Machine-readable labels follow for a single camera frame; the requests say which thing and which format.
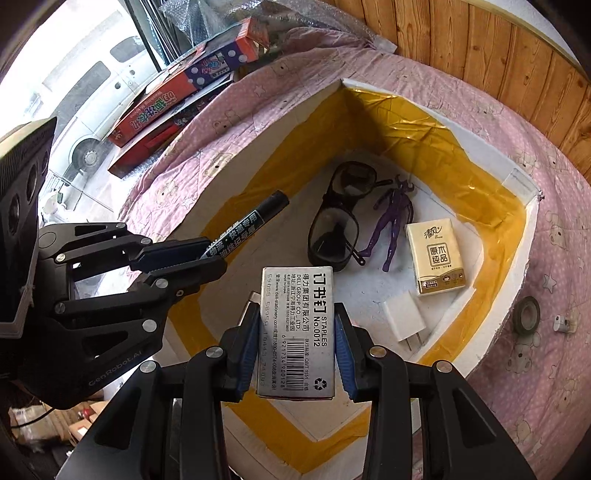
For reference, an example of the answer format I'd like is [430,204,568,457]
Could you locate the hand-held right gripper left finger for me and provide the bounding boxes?
[55,302,262,480]

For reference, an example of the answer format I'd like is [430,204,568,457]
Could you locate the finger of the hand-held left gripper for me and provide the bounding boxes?
[38,223,214,274]
[53,256,228,336]

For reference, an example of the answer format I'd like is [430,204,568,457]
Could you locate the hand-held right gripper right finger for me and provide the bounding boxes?
[333,302,539,480]

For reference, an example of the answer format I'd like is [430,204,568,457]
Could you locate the staples box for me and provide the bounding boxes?
[256,265,338,401]

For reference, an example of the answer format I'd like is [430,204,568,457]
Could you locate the white charger plug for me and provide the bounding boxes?
[383,292,428,352]

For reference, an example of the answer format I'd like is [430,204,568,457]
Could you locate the black marker pen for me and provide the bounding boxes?
[198,190,291,261]

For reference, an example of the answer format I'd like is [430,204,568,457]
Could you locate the black sunglasses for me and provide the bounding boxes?
[307,161,391,274]

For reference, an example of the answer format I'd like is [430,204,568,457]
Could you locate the cream tissue pack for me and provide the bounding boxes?
[405,217,468,297]

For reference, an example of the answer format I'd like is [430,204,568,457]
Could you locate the purple toy figure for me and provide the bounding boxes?
[358,175,416,272]

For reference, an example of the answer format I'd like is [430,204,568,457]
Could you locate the white cardboard box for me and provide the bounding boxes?
[164,78,542,476]

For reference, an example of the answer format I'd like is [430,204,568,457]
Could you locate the dark red flat box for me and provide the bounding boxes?
[108,115,186,179]

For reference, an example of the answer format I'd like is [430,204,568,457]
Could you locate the white van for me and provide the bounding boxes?
[44,34,158,169]

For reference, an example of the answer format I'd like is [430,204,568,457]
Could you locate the red and blue toy box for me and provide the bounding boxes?
[108,34,259,148]

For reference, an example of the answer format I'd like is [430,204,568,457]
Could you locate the dark green tape roll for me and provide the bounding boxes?
[513,295,541,332]

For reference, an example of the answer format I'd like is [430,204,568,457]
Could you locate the brown cardboard carton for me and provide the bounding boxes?
[9,401,109,450]

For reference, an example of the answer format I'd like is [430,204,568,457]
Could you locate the pink printed blanket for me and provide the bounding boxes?
[117,34,591,480]

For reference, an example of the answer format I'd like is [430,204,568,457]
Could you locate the small orange box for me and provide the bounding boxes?
[238,17,273,52]

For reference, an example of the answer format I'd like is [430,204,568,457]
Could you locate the clear bubble wrap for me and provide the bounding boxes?
[159,0,398,51]

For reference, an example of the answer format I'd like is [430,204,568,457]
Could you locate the grey window frame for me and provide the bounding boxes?
[127,0,191,63]

